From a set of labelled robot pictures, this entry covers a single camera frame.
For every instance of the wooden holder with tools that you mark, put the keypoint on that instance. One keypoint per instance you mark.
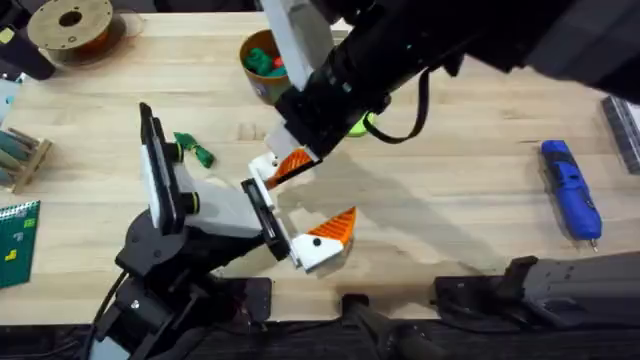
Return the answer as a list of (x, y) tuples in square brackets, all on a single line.
[(20, 160)]

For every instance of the wrist upright plate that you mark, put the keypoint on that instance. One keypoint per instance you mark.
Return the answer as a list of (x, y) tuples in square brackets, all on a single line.
[(295, 40), (160, 165)]

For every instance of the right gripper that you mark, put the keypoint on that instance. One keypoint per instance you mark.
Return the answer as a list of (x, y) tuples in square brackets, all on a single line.
[(350, 85)]

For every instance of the black stand post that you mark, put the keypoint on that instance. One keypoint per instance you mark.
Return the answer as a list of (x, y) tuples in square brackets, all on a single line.
[(370, 325)]

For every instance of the black tool with yellow label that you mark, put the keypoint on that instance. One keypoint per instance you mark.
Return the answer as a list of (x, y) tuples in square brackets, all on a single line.
[(22, 55)]

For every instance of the right wrist upright plate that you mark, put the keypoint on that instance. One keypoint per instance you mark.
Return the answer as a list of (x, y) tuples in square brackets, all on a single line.
[(295, 40)]

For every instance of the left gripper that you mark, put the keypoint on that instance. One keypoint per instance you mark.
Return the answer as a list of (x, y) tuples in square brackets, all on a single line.
[(225, 210)]

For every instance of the green vegetable toy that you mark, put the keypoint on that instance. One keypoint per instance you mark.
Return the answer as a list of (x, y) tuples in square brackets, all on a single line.
[(197, 150)]

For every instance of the orange ribbed wedge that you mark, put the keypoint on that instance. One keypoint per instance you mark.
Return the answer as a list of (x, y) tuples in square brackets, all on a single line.
[(295, 162)]

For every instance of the left wrist upright plate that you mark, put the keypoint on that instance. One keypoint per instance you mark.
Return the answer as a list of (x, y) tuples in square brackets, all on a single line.
[(160, 165)]

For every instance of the black rail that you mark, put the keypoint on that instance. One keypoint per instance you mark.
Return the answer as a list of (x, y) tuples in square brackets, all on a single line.
[(300, 345)]

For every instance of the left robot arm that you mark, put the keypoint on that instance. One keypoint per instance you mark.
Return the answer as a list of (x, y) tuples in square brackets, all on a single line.
[(145, 312)]

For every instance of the dark grey ribbed box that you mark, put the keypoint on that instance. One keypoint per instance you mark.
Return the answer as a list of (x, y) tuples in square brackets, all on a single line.
[(622, 135)]

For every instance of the brown tub with toys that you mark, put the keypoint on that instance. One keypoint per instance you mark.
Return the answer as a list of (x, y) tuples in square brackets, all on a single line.
[(260, 65)]

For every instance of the cardboard spool with orange filament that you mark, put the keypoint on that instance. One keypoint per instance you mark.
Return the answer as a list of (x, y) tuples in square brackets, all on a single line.
[(70, 30)]

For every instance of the green disc with holes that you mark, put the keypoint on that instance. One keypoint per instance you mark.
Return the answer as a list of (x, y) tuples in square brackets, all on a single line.
[(362, 129)]

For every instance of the blue electric screwdriver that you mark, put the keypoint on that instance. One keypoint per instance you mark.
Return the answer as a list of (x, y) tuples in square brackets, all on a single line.
[(570, 192)]

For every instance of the pale blue box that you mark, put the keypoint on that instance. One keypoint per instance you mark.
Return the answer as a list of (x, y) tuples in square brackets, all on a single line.
[(7, 100)]

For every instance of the green board with blocks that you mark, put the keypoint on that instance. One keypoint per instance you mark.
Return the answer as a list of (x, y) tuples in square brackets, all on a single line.
[(17, 250)]

